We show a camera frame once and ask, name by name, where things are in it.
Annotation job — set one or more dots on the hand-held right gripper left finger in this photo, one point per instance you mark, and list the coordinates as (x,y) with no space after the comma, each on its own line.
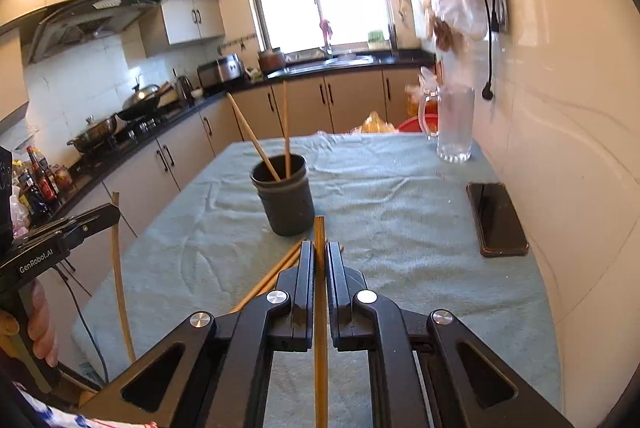
(306,288)

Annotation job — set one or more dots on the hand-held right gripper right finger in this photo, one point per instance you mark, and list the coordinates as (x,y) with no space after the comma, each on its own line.
(332,288)

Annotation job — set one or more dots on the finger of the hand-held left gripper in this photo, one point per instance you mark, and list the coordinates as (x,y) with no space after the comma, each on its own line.
(90,220)

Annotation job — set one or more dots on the dark grey utensil holder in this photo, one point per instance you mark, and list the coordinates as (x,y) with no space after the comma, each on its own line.
(287,208)

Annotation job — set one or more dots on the person's left hand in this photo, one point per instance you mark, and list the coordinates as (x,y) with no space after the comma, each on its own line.
(42,328)

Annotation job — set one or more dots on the dark sauce bottle red label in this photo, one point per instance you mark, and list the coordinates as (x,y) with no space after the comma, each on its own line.
(44,180)

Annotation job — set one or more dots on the green towel table cover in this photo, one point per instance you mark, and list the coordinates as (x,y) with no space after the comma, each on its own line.
(400,233)

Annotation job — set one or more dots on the steel cooking pot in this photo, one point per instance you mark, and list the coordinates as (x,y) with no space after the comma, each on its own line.
(95,133)

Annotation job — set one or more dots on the black gas stove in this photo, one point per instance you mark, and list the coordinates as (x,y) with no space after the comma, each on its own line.
(135,128)

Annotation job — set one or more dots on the steel wok with lid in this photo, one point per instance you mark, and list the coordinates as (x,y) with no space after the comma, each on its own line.
(142,101)

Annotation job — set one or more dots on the person's printed clothing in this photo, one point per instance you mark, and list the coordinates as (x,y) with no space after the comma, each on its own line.
(50,413)

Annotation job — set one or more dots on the steel kettle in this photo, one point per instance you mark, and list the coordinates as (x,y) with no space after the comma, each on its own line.
(185,91)

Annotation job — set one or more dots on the yellow plastic bag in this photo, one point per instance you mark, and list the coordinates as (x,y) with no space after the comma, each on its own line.
(377,123)

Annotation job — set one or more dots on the black smartphone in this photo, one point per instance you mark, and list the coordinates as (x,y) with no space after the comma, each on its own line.
(495,218)

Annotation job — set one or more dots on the red plastic basin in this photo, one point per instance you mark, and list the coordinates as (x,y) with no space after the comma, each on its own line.
(415,127)

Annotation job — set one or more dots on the beige base cabinets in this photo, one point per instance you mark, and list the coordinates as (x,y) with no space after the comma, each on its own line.
(350,98)

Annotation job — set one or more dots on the glass range hood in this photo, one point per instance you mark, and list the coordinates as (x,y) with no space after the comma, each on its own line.
(85,21)

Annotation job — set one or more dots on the clear glass pitcher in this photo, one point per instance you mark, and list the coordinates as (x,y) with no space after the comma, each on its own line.
(456,128)

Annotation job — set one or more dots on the clear bag with orange contents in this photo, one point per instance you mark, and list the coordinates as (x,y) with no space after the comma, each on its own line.
(414,103)

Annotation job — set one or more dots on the steel kitchen sink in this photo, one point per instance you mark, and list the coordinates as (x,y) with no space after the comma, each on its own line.
(340,62)

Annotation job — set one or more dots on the brown clay pot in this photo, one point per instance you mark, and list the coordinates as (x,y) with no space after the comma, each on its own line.
(271,62)

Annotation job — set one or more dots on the kitchen faucet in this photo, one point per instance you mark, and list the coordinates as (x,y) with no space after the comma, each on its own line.
(327,46)

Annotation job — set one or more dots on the green sponge pack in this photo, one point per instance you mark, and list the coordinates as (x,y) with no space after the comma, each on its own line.
(377,37)

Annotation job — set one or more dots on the brown hanging bundle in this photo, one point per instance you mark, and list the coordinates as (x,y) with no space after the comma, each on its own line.
(444,33)

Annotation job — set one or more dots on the white hanging plastic bag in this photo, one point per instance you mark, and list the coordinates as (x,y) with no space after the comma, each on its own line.
(460,3)

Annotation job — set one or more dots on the small beige wall cabinet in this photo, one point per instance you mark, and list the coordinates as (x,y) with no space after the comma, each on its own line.
(185,18)

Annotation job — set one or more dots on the black wall socket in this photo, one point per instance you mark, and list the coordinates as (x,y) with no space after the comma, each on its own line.
(500,16)

